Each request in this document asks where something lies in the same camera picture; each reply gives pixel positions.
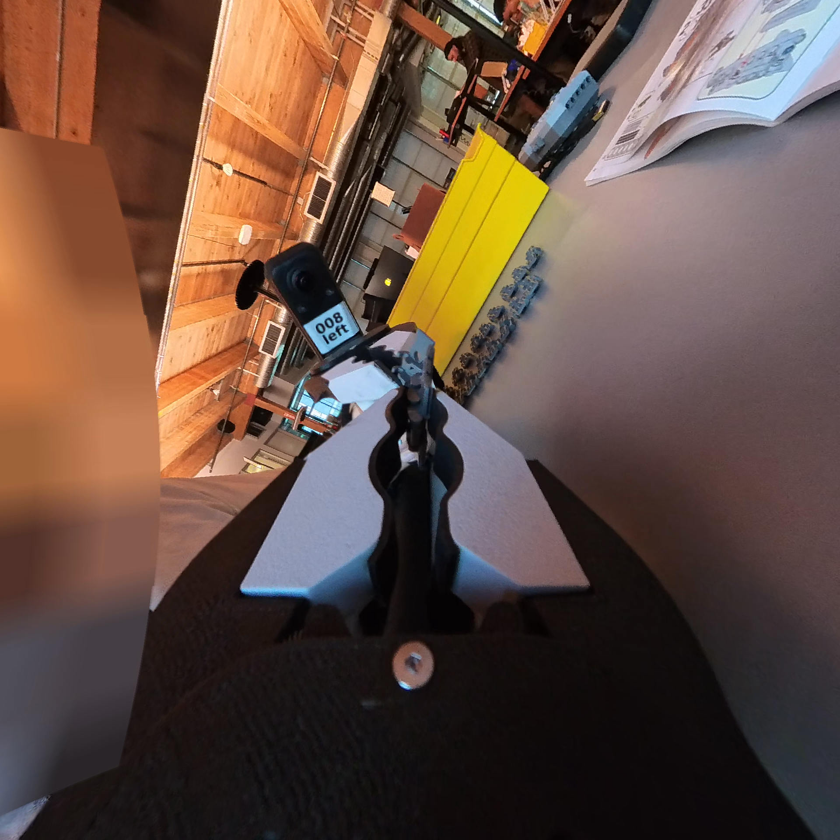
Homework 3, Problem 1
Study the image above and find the black pole with disc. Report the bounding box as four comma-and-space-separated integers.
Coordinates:
235, 259, 290, 311

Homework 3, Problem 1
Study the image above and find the yellow plastic bin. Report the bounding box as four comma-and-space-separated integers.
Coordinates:
388, 123, 550, 375

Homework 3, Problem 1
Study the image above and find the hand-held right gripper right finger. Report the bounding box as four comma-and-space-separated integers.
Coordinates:
430, 392, 591, 622

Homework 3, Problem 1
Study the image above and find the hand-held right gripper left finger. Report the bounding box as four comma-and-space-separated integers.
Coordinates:
239, 387, 398, 635

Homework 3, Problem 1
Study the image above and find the grey desk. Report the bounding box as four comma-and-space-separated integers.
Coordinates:
446, 0, 840, 840

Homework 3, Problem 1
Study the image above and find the grey track link chain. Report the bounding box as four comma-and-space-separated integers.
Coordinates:
394, 331, 437, 460

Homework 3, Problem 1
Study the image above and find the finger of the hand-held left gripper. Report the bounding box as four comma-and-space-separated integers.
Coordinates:
328, 357, 401, 411
377, 326, 437, 368

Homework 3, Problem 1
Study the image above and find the open instruction booklet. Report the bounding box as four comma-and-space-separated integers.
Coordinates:
584, 0, 840, 188

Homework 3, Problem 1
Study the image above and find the grey battery box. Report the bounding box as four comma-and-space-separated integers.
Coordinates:
518, 69, 601, 165

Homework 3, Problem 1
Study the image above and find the black boxy device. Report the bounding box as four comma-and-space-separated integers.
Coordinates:
363, 246, 416, 322

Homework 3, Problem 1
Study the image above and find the brown cardboard box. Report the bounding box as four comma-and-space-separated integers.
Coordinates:
402, 184, 447, 250

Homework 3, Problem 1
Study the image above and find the group of grey links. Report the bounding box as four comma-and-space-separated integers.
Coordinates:
443, 246, 546, 404

